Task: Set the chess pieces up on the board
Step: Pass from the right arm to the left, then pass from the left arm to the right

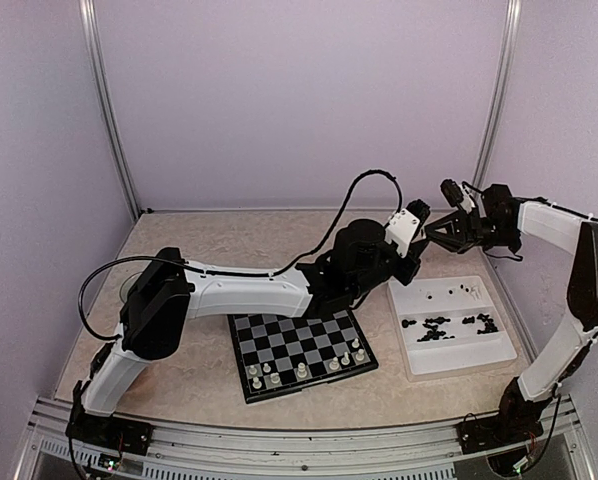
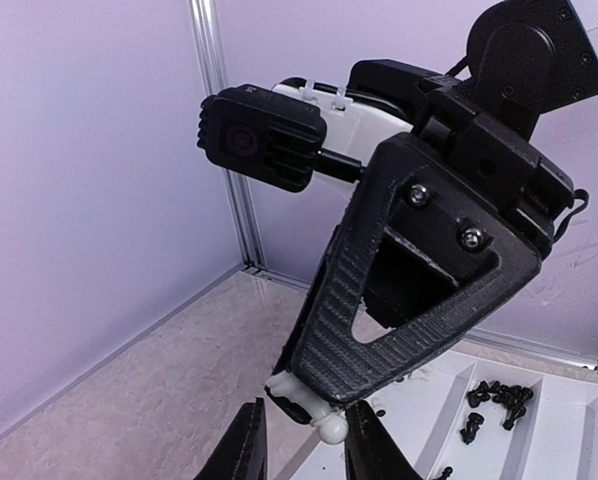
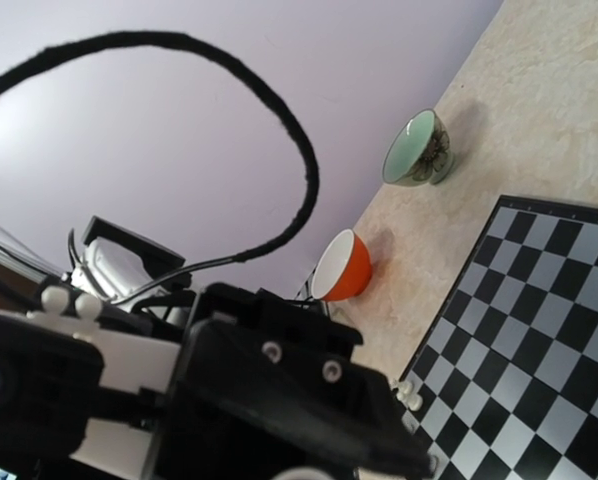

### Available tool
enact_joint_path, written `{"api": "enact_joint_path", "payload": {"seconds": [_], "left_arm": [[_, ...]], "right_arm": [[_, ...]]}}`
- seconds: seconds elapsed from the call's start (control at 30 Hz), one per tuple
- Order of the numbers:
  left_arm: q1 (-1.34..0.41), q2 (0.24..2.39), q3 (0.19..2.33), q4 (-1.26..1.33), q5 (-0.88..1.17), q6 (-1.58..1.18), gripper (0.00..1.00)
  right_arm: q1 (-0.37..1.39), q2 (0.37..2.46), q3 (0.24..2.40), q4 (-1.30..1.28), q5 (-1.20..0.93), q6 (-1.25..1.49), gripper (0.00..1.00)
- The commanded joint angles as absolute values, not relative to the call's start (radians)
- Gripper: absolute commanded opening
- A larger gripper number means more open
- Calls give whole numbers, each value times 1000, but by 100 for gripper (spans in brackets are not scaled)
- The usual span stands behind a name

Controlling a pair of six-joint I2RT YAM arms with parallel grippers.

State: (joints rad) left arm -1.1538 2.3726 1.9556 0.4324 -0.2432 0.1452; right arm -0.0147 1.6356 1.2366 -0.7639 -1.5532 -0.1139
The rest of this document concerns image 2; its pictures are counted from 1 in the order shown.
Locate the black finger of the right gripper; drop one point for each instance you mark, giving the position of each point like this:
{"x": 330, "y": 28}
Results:
{"x": 419, "y": 261}
{"x": 284, "y": 364}

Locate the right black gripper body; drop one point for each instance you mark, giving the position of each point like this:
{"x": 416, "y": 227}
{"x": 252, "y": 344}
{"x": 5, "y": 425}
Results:
{"x": 494, "y": 162}

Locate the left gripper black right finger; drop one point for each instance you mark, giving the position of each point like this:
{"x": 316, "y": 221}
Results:
{"x": 370, "y": 451}

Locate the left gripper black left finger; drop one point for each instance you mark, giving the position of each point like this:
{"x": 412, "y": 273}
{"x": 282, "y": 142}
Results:
{"x": 241, "y": 453}

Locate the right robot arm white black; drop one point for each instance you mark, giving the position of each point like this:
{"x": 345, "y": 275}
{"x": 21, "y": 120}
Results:
{"x": 527, "y": 58}

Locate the black chess pieces cluster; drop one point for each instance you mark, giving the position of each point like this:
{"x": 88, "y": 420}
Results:
{"x": 445, "y": 474}
{"x": 513, "y": 398}

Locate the black chess pieces right cluster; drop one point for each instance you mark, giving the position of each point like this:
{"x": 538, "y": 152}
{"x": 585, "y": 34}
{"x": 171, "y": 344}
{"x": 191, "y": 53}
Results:
{"x": 513, "y": 398}

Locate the white plastic tray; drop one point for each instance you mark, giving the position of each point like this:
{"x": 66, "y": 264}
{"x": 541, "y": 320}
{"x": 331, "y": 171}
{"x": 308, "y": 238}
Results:
{"x": 430, "y": 419}

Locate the right aluminium frame post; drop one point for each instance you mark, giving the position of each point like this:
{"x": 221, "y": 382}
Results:
{"x": 205, "y": 25}

